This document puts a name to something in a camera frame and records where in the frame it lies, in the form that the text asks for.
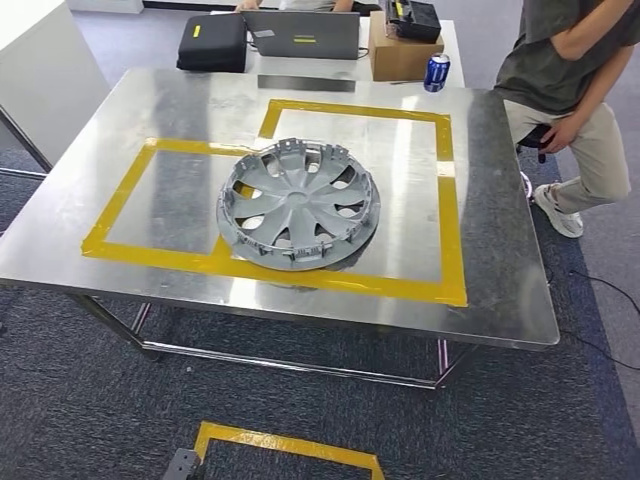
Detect silver plastic wheel hubcap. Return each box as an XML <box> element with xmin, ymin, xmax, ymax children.
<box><xmin>216</xmin><ymin>137</ymin><xmax>382</xmax><ymax>273</ymax></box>

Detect stainless steel workbench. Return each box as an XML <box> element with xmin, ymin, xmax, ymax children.
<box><xmin>0</xmin><ymin>66</ymin><xmax>561</xmax><ymax>392</ymax></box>

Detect white desk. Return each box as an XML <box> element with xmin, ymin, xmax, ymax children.
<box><xmin>210</xmin><ymin>9</ymin><xmax>466</xmax><ymax>89</ymax></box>

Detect brown cardboard box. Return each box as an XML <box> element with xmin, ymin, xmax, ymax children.
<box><xmin>368</xmin><ymin>9</ymin><xmax>445</xmax><ymax>83</ymax></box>

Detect grey laptop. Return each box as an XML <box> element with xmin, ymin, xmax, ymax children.
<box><xmin>241</xmin><ymin>9</ymin><xmax>362</xmax><ymax>62</ymax></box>

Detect yellow floor tape marking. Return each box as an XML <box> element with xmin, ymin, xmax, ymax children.
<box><xmin>192</xmin><ymin>420</ymin><xmax>387</xmax><ymax>480</ymax></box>

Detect blue drink can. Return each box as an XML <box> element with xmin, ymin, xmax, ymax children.
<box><xmin>423</xmin><ymin>52</ymin><xmax>452</xmax><ymax>94</ymax></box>

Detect person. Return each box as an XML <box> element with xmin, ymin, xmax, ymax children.
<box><xmin>494</xmin><ymin>0</ymin><xmax>640</xmax><ymax>240</ymax></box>
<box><xmin>233</xmin><ymin>0</ymin><xmax>383</xmax><ymax>18</ymax></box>

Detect black zip case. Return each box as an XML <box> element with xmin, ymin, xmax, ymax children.
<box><xmin>176</xmin><ymin>13</ymin><xmax>249</xmax><ymax>74</ymax></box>

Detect black boxy device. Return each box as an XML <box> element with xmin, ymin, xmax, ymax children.
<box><xmin>383</xmin><ymin>0</ymin><xmax>442</xmax><ymax>46</ymax></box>

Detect black stool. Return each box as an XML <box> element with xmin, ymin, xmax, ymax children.
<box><xmin>516</xmin><ymin>123</ymin><xmax>552</xmax><ymax>165</ymax></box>

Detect white table with metal legs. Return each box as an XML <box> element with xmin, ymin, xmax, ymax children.
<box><xmin>0</xmin><ymin>0</ymin><xmax>112</xmax><ymax>181</ymax></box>

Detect grey metal bracket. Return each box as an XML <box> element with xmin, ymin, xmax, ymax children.
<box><xmin>161</xmin><ymin>447</ymin><xmax>205</xmax><ymax>480</ymax></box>

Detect black floor cable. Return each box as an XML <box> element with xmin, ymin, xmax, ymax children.
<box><xmin>557</xmin><ymin>327</ymin><xmax>640</xmax><ymax>372</ymax></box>
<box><xmin>567</xmin><ymin>268</ymin><xmax>640</xmax><ymax>317</ymax></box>

